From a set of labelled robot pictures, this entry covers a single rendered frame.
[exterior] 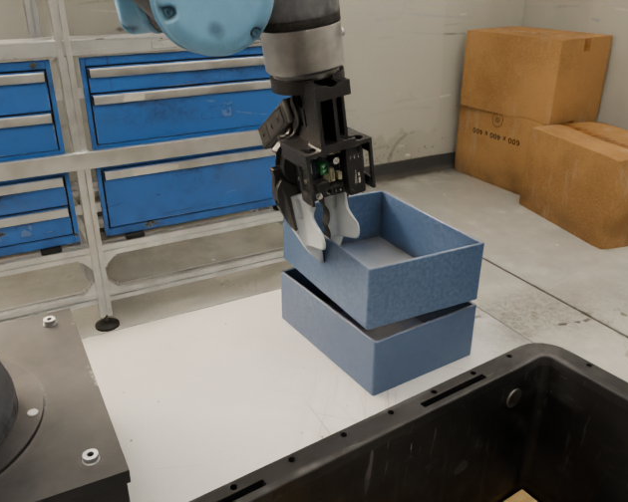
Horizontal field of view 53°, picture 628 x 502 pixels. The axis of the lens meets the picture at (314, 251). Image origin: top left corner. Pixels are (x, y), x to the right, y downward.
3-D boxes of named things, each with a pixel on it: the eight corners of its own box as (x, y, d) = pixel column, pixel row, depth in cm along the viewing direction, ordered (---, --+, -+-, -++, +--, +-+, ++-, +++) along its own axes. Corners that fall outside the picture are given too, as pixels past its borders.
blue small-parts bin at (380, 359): (281, 317, 84) (279, 270, 81) (370, 288, 91) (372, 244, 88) (373, 396, 68) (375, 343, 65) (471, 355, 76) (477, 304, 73)
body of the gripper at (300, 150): (310, 215, 60) (292, 90, 54) (275, 188, 67) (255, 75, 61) (379, 192, 62) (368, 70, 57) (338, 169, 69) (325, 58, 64)
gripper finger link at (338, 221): (349, 276, 67) (338, 197, 62) (324, 255, 72) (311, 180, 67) (374, 266, 68) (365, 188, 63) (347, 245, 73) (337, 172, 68)
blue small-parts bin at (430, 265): (282, 257, 81) (282, 206, 78) (380, 237, 87) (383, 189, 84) (366, 331, 65) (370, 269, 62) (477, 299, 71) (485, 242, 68)
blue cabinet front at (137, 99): (105, 235, 204) (78, 57, 180) (301, 199, 235) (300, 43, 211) (107, 239, 202) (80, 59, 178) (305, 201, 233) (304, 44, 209)
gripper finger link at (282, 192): (283, 234, 66) (271, 155, 62) (277, 229, 68) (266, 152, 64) (322, 222, 68) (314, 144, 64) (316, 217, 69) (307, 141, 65)
